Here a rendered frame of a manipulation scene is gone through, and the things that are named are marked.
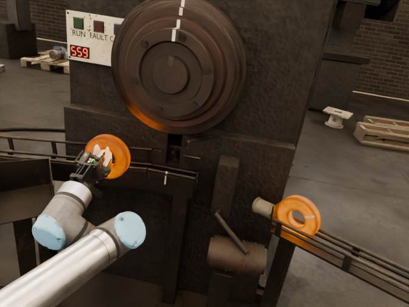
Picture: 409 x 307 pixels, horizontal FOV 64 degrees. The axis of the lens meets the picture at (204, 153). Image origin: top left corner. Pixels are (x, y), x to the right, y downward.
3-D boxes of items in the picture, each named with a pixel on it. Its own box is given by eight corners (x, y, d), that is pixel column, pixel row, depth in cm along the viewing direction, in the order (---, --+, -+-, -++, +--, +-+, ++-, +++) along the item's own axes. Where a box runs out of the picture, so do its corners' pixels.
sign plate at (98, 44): (70, 58, 132) (68, 10, 125) (132, 69, 130) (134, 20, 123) (67, 58, 130) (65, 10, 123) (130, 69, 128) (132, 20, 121)
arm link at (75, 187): (87, 215, 94) (56, 209, 94) (95, 203, 97) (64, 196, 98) (83, 195, 88) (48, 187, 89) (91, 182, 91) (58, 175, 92)
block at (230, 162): (212, 201, 143) (221, 151, 133) (230, 204, 143) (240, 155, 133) (209, 215, 134) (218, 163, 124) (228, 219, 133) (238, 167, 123)
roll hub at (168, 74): (131, 105, 116) (134, 21, 104) (209, 119, 114) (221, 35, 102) (125, 109, 111) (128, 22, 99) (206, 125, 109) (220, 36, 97)
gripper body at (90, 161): (106, 153, 100) (87, 181, 91) (109, 173, 106) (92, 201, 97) (82, 148, 101) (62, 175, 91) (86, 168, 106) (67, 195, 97)
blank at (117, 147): (86, 131, 111) (81, 134, 108) (130, 136, 109) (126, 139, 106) (90, 172, 117) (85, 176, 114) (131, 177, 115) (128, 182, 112)
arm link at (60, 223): (54, 256, 86) (20, 235, 83) (76, 218, 96) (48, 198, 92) (72, 246, 81) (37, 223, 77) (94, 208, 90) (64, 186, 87)
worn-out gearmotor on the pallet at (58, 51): (61, 56, 550) (61, 42, 541) (75, 58, 548) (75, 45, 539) (47, 59, 514) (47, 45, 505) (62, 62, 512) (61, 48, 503)
